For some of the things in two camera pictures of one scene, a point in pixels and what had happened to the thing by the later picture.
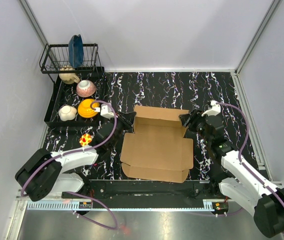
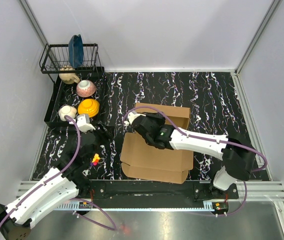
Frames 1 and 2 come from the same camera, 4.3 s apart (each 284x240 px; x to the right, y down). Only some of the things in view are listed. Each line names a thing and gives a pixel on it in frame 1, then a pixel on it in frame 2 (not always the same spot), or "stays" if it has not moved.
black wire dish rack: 55,59 stays
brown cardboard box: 157,150 stays
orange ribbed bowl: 84,108 stays
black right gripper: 195,115 → 158,116
